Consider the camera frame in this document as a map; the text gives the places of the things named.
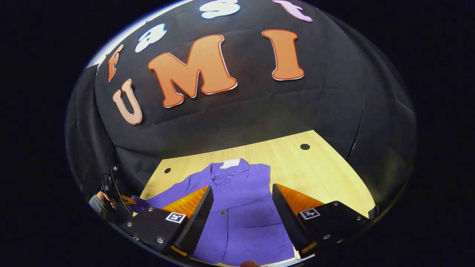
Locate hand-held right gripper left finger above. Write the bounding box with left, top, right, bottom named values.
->
left=118, top=185, right=215, bottom=258

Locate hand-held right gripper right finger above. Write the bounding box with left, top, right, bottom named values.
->
left=272, top=183, right=371, bottom=259

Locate purple jacket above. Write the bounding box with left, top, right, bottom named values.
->
left=130, top=158, right=295, bottom=267

